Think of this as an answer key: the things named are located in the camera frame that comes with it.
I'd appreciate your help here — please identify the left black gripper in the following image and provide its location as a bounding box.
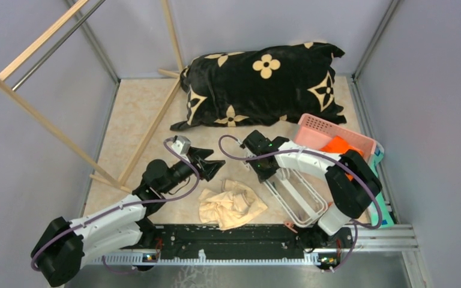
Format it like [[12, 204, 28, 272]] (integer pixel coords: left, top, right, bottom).
[[161, 146, 225, 194]]

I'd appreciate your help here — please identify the white clip hanger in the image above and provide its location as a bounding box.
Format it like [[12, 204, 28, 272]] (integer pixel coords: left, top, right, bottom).
[[263, 169, 328, 227]]

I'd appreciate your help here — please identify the cream boxer underwear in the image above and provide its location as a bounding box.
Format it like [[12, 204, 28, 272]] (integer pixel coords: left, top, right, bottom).
[[198, 179, 268, 230]]

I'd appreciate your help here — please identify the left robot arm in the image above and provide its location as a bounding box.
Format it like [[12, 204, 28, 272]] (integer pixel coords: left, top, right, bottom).
[[31, 145, 226, 287]]

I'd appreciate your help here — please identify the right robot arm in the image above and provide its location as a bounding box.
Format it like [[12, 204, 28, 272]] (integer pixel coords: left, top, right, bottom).
[[240, 130, 382, 247]]

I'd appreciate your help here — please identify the orange underwear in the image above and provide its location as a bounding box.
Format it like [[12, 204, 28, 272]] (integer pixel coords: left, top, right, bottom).
[[320, 136, 364, 158]]

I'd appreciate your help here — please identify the pink plastic basket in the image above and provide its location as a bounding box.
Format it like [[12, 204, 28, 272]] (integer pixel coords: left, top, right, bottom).
[[292, 113, 377, 161]]

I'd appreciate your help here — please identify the black floral pillow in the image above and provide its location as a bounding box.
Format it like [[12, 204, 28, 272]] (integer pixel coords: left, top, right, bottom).
[[170, 42, 346, 131]]

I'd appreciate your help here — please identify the metal rack rod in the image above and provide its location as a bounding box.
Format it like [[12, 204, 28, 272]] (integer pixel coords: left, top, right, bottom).
[[12, 0, 106, 91]]

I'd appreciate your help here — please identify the wooden drying rack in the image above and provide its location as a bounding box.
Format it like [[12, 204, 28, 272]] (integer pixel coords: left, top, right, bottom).
[[0, 1, 173, 196]]

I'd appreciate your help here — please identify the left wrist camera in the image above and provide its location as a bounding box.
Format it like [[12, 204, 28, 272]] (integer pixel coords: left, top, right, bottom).
[[171, 136, 191, 157]]

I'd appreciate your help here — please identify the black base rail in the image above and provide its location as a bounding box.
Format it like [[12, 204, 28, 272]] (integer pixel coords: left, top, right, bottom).
[[81, 224, 418, 268]]

